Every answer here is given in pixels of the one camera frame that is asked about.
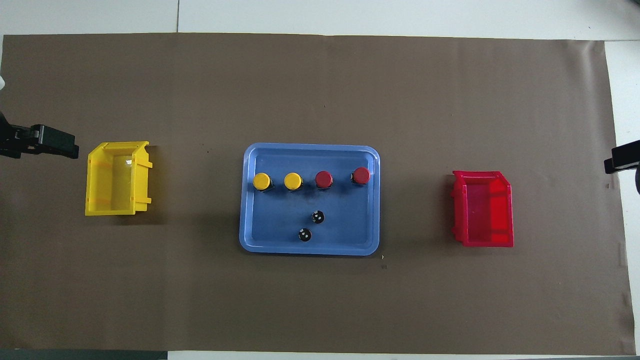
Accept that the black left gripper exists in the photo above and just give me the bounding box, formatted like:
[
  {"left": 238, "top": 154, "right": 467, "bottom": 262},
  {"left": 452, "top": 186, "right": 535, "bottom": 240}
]
[{"left": 0, "top": 112, "right": 80, "bottom": 160}]

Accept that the yellow plastic bin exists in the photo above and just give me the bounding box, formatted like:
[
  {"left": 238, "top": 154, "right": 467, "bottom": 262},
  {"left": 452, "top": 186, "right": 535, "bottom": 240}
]
[{"left": 84, "top": 141, "right": 153, "bottom": 217}]

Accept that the red plastic bin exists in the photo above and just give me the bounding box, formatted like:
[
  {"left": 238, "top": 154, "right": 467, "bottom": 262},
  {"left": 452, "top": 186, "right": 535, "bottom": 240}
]
[{"left": 451, "top": 170, "right": 515, "bottom": 248}]

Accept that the brown paper mat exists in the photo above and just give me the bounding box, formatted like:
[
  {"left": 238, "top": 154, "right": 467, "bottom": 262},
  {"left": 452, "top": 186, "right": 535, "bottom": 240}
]
[{"left": 0, "top": 33, "right": 637, "bottom": 356}]

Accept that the blue plastic tray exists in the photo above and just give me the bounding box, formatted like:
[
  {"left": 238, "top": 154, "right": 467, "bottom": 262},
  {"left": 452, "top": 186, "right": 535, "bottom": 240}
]
[{"left": 239, "top": 143, "right": 381, "bottom": 257}]

